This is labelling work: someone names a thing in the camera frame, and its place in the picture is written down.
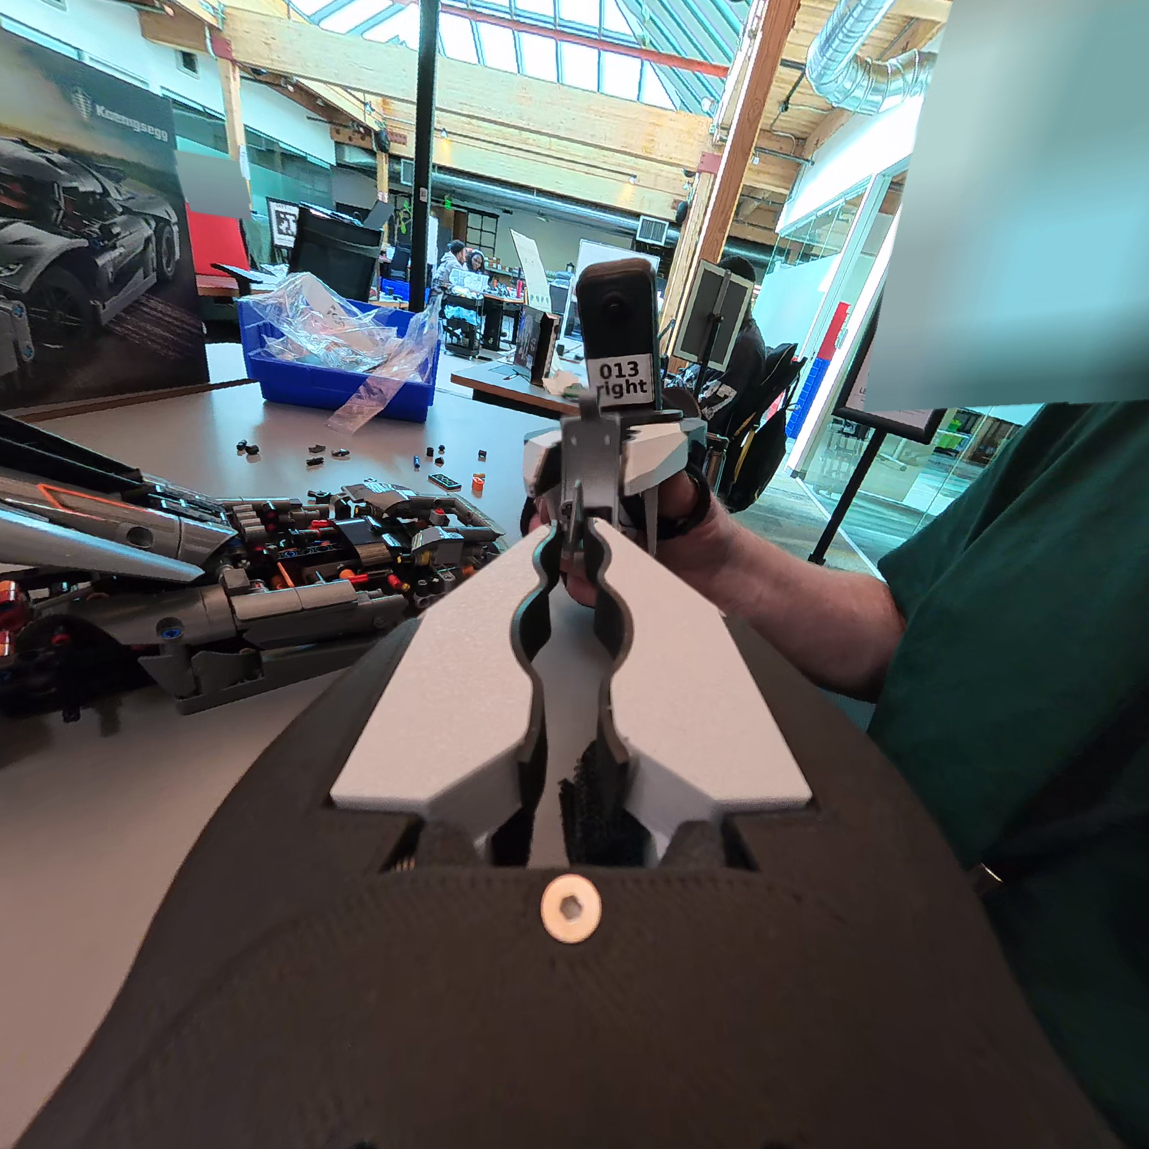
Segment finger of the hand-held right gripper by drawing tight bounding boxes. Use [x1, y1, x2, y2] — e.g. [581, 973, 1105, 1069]
[620, 420, 702, 495]
[525, 429, 568, 496]

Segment red and blue panel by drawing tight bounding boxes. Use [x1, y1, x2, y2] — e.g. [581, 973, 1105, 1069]
[791, 300, 852, 440]

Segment dark cardboard box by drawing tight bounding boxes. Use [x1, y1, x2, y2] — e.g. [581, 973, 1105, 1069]
[514, 305, 564, 387]

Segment person's right hand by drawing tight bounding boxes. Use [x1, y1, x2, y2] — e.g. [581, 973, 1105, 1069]
[528, 466, 765, 622]

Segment slanted wooden post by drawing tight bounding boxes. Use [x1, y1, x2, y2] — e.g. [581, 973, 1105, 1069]
[659, 0, 801, 332]

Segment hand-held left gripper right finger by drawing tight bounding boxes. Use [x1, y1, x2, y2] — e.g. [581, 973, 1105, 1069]
[583, 518, 814, 864]

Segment tilted white board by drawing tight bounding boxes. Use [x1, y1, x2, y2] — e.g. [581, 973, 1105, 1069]
[510, 228, 551, 306]

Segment screen on tripod stand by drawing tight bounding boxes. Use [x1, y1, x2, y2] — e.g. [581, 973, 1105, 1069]
[674, 260, 755, 364]

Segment white whiteboard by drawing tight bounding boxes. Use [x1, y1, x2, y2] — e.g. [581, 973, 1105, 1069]
[575, 238, 663, 316]

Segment red bag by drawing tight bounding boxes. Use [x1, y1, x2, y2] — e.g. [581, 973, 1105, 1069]
[184, 204, 252, 280]

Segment clear plastic bags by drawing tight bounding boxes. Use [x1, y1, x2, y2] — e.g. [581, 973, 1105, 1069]
[247, 271, 443, 434]

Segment poster on black easel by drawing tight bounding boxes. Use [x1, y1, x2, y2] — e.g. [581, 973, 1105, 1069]
[810, 269, 948, 566]

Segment black backpack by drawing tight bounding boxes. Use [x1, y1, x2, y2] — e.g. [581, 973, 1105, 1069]
[723, 343, 811, 514]

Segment silver flexible air duct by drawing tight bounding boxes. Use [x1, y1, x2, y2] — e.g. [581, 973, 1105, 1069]
[805, 0, 939, 115]

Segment brown background table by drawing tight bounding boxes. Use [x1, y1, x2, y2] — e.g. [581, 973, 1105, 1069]
[451, 357, 585, 418]

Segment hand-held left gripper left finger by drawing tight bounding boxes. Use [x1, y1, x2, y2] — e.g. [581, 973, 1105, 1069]
[330, 522, 559, 864]

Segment person's green shirt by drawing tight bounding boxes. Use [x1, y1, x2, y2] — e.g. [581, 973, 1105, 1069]
[866, 401, 1149, 1149]

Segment lego car set box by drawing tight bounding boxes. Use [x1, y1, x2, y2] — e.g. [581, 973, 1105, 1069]
[0, 24, 211, 412]

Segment black mesh office chair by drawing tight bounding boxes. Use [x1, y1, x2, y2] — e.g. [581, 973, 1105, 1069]
[288, 204, 386, 301]

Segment black metal pole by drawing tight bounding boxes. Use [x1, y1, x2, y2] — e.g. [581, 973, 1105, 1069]
[408, 0, 443, 310]

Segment blue plastic bin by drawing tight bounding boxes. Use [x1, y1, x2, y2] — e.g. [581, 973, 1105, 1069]
[238, 295, 441, 425]

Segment grey lego car model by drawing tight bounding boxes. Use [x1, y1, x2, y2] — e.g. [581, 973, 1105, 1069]
[0, 410, 508, 719]

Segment scattered small lego pieces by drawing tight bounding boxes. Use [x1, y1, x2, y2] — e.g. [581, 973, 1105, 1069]
[236, 438, 490, 496]

